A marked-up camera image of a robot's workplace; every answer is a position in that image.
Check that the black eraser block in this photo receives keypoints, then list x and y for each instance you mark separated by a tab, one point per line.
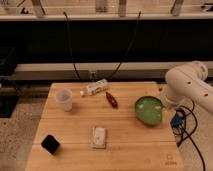
50	144

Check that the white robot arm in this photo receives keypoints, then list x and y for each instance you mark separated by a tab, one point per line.
187	81

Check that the white plastic bottle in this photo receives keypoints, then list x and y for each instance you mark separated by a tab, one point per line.
95	87

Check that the dark red marker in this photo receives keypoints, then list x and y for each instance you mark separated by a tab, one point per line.
111	100

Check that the green bowl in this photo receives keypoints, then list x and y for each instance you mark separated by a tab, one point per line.
148	109

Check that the blue cable connector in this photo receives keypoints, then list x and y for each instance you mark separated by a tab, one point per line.
177	119

